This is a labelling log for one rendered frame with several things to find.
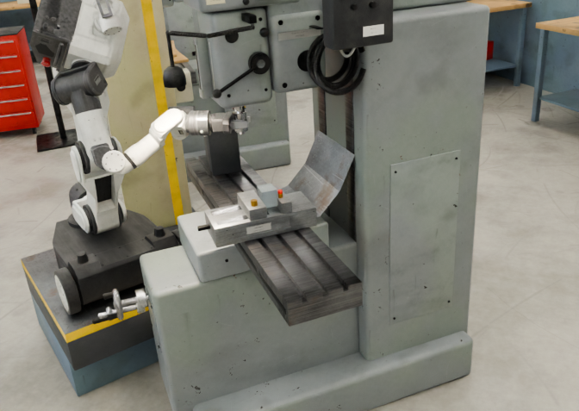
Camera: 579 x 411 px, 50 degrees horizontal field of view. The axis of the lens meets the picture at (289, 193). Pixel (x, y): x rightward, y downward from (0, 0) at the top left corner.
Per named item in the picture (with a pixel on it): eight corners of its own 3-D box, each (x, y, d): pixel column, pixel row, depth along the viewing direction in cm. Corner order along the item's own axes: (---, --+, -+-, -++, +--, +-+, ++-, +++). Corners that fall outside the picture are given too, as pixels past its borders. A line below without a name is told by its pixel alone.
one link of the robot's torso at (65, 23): (20, 84, 228) (28, 44, 197) (41, 4, 237) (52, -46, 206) (102, 108, 240) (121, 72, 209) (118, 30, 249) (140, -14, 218)
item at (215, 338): (175, 426, 238) (150, 295, 213) (158, 375, 265) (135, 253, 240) (362, 364, 263) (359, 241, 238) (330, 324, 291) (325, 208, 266)
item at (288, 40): (277, 95, 207) (270, 15, 196) (253, 80, 228) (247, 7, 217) (328, 86, 213) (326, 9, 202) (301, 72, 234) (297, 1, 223)
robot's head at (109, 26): (100, 39, 210) (105, 28, 202) (90, 11, 210) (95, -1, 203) (119, 36, 213) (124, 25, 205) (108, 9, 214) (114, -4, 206)
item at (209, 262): (202, 284, 217) (197, 255, 212) (179, 241, 247) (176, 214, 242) (330, 251, 233) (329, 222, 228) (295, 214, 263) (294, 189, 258)
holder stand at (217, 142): (213, 176, 255) (207, 129, 247) (206, 158, 274) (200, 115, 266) (241, 171, 257) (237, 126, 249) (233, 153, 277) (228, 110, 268)
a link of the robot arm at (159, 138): (185, 115, 215) (154, 139, 212) (190, 128, 223) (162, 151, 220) (174, 103, 217) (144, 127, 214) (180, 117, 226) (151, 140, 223)
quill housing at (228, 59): (221, 112, 204) (210, 12, 191) (205, 97, 222) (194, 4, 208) (276, 102, 210) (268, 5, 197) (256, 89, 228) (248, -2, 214)
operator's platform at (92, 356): (39, 324, 327) (20, 258, 310) (158, 278, 360) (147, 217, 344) (84, 409, 267) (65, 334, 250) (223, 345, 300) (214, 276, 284)
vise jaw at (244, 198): (250, 221, 200) (248, 210, 198) (238, 203, 213) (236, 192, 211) (267, 217, 202) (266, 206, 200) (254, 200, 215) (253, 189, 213)
